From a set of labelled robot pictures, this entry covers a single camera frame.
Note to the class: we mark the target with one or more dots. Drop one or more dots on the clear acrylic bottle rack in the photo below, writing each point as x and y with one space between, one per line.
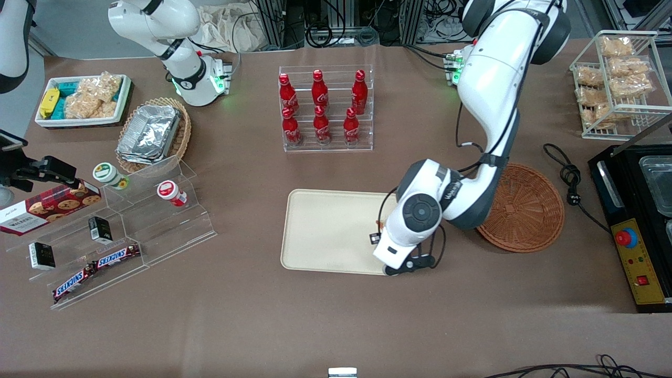
336 144

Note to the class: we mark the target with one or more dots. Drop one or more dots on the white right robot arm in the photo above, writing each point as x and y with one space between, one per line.
184 73

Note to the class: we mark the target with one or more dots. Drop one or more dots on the green lid white jar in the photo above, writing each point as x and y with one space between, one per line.
106 173

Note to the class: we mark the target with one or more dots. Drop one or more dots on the silver foil food container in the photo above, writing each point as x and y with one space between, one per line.
149 131

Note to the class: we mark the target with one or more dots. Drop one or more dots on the clear bag of fried snacks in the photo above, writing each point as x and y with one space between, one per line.
630 67
590 97
617 46
604 114
630 87
590 76

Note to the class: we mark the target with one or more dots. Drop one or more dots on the red emergency stop button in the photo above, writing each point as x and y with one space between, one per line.
626 238

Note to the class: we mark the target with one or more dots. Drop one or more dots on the black machine with yellow panel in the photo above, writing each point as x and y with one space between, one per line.
619 184

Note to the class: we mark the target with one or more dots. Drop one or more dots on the yellow snack packet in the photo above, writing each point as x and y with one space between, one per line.
50 102

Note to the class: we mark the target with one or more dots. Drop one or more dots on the Walkers red tartan cookie box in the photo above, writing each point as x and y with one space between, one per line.
47 207

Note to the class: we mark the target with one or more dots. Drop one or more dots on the red rocker switch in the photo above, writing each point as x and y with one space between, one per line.
643 280

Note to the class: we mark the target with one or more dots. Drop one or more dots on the clear plastic container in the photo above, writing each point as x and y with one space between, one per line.
656 184

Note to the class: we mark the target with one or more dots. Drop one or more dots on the cream plastic serving tray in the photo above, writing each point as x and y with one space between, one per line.
325 231

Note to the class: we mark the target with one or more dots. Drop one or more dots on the Snickers chocolate bar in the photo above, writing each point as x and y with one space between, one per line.
118 255
73 283

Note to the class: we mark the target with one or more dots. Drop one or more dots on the grey metal lever bar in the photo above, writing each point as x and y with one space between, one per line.
643 135

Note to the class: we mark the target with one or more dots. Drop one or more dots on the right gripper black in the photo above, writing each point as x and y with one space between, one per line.
20 169

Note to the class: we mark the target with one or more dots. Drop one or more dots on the clear bag of puffed crackers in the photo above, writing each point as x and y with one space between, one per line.
107 84
86 106

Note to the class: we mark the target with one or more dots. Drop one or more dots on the red lid white jar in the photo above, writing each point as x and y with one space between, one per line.
169 191

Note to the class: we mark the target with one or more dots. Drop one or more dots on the small white box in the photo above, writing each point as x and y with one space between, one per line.
342 373

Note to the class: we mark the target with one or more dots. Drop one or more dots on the small black carton box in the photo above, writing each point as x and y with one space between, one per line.
42 255
100 229

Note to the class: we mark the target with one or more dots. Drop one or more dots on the clear acrylic tiered shelf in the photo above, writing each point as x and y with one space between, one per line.
157 231

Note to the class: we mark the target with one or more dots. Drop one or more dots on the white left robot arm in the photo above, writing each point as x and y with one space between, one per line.
493 68

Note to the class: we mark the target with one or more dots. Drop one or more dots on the aluminium frame post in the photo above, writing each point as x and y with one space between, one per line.
270 21
611 8
412 21

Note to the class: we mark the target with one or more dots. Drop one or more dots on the light wicker basket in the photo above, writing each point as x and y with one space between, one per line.
181 136

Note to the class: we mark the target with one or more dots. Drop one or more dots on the teal snack packet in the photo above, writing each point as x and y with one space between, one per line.
59 109
67 85

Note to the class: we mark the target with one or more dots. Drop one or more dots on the red Coca-Cola bottle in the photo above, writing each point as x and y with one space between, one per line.
290 128
350 127
319 90
286 94
359 90
321 126

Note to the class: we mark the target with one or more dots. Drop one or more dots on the brown round wicker basket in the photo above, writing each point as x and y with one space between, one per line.
525 210

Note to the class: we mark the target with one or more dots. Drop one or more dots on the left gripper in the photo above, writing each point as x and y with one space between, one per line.
375 238

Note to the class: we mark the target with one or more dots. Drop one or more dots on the white rectangular snack bin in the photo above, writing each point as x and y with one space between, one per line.
123 100

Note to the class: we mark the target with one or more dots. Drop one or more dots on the white cloth bag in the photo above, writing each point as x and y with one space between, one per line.
231 29

